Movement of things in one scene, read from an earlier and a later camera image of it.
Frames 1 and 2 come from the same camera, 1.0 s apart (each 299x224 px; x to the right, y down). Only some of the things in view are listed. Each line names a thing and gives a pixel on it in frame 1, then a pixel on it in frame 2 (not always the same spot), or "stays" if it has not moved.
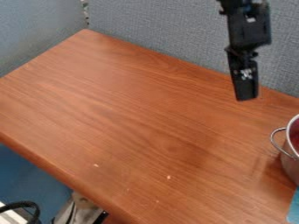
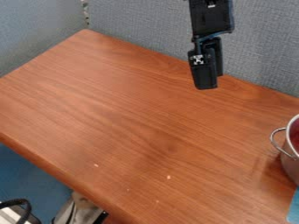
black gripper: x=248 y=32 to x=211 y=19
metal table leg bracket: x=80 y=211 stays
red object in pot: x=293 y=136 stays
